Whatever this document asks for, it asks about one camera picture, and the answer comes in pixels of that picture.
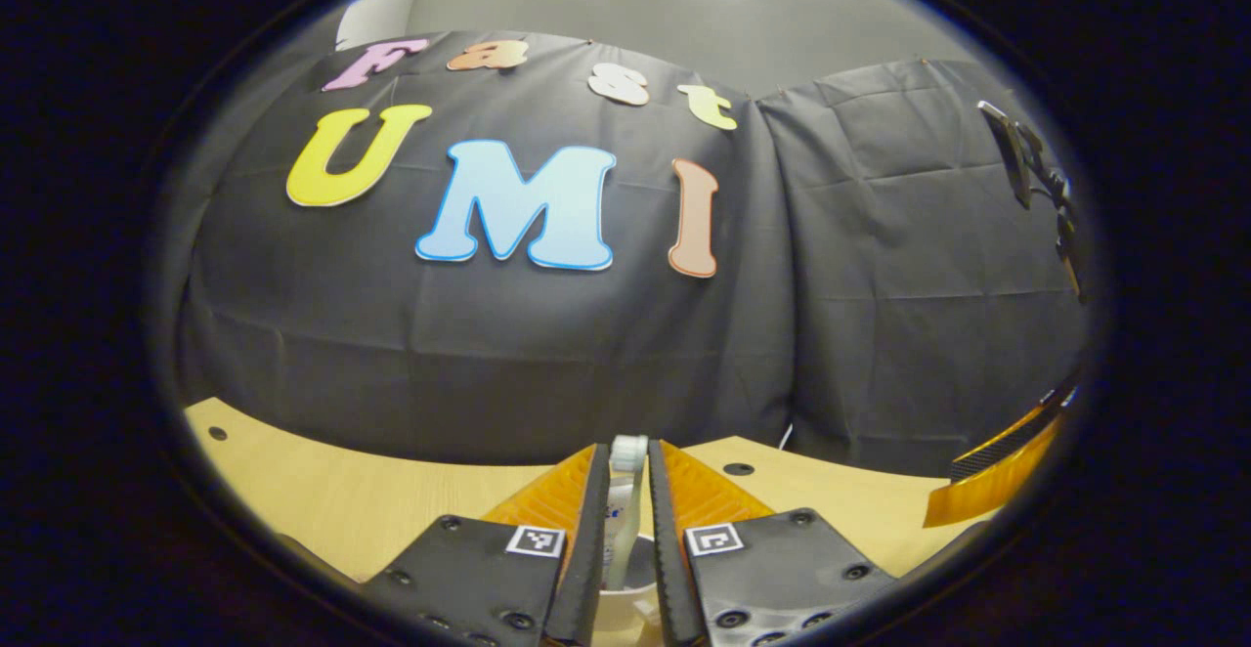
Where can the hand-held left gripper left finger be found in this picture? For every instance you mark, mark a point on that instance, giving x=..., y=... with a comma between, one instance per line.
x=586, y=569

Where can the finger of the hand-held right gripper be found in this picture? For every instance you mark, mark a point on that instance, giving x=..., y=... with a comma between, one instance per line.
x=987, y=491

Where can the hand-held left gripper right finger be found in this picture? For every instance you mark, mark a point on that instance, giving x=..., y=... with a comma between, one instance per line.
x=668, y=569

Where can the pale green toothbrush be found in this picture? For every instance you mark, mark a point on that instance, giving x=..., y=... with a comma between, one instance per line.
x=628, y=452

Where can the light wooden desktop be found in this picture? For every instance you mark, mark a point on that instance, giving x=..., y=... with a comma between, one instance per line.
x=323, y=491

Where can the black backdrop cloth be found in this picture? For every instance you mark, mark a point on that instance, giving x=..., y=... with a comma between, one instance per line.
x=489, y=354

